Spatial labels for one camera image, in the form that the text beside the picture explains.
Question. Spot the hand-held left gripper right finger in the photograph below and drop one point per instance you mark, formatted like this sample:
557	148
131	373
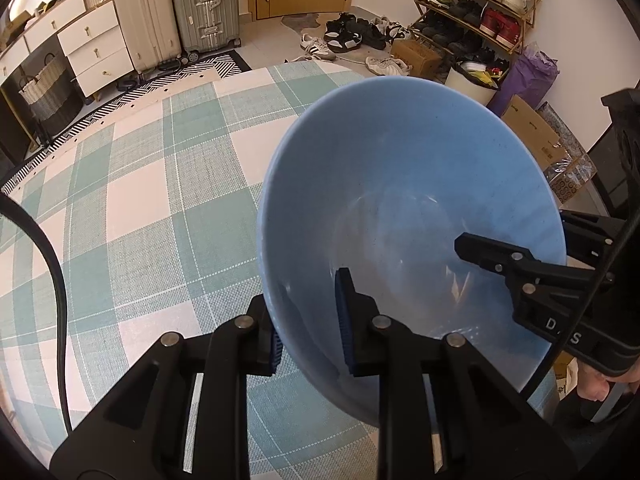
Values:
345	310

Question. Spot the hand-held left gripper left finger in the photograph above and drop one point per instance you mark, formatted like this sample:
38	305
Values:
273	352

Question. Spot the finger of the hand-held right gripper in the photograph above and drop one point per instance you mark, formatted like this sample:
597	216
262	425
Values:
592	235
500	257

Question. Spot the blue plastic bowl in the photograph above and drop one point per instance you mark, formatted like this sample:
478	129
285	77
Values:
400	160

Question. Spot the person's right hand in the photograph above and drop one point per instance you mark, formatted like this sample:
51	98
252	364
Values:
595	385

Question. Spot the patterned clear bag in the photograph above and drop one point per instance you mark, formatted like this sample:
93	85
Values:
572	165

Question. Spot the flat printed cardboard box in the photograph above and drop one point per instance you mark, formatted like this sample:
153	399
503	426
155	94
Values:
535	132

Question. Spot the purple bag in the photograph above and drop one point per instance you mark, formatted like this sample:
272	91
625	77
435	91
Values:
525	85

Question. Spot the white trash bin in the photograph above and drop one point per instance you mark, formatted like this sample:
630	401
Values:
465	85

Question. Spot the green white checked tablecloth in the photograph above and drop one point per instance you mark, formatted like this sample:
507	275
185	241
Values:
150	210

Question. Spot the wooden shoe rack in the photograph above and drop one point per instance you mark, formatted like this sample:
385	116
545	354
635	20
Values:
536	0

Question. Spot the assorted shoes row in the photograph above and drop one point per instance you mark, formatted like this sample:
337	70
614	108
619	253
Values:
495	22

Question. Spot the small brown cardboard box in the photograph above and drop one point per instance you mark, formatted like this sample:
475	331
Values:
417	57

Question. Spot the scattered sneakers pile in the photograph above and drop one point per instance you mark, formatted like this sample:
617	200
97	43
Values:
345	35

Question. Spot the grey door mat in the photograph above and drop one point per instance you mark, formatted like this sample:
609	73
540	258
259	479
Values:
302	21

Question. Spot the silver suitcase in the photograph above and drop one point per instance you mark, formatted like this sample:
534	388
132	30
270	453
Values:
202	5

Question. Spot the grey white woven basket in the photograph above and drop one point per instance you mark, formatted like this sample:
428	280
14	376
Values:
50	95

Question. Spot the white dressing table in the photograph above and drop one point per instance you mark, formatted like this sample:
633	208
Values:
95	45

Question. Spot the white suitcase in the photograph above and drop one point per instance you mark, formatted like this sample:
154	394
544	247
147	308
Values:
145	15

